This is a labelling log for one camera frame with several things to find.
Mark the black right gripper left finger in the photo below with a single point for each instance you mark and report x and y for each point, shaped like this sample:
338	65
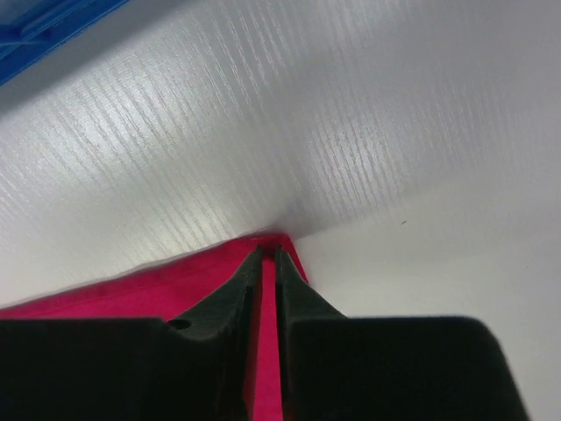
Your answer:
210	354

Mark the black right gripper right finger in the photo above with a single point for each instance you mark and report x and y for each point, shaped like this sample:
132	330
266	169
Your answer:
311	348

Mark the crimson pink t-shirt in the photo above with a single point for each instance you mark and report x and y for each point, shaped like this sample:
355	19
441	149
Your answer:
166	291

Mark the blue plastic bin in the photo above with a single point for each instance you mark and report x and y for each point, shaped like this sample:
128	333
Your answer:
32	29

